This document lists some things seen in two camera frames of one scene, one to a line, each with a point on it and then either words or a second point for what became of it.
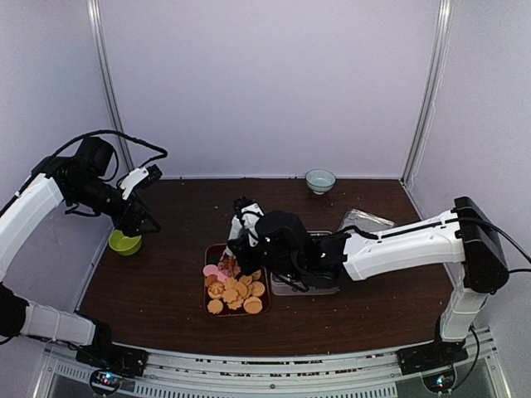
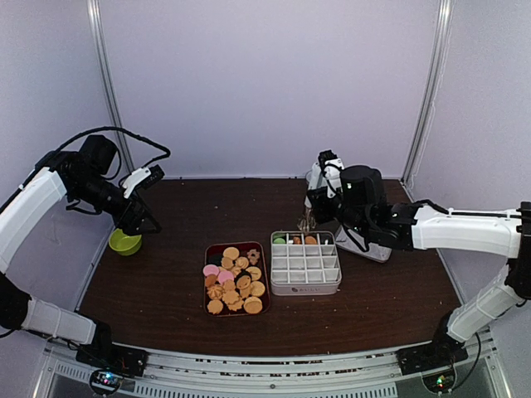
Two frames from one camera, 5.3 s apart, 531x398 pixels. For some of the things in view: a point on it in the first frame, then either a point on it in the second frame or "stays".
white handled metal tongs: x=228 y=263 -> x=307 y=221
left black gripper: x=129 y=227 stays
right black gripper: x=240 y=251 -> x=317 y=201
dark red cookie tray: x=227 y=291 stays
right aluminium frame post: x=437 y=71 stays
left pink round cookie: x=210 y=269 stays
